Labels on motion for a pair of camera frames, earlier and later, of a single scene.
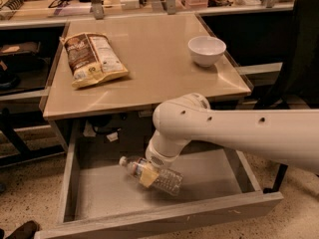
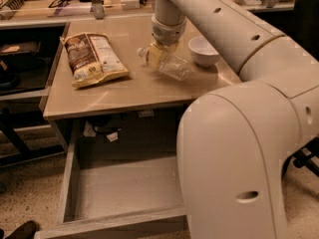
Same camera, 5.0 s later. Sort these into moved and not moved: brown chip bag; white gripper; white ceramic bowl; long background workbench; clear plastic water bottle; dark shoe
Moved: white gripper; clear plastic water bottle
Not moved: dark shoe; white ceramic bowl; long background workbench; brown chip bag
